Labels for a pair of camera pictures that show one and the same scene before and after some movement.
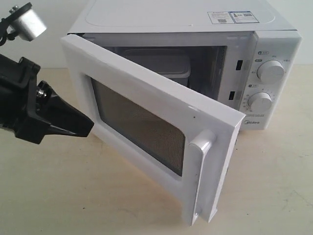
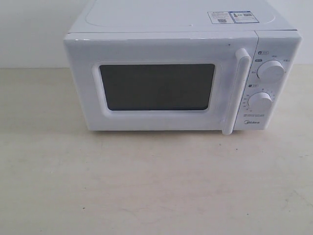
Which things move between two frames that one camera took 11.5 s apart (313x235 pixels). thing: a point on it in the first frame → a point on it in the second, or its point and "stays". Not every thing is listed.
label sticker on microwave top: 232,17 stays
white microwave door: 179,148 → 162,81
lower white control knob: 259,102 stays
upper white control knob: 270,71 stays
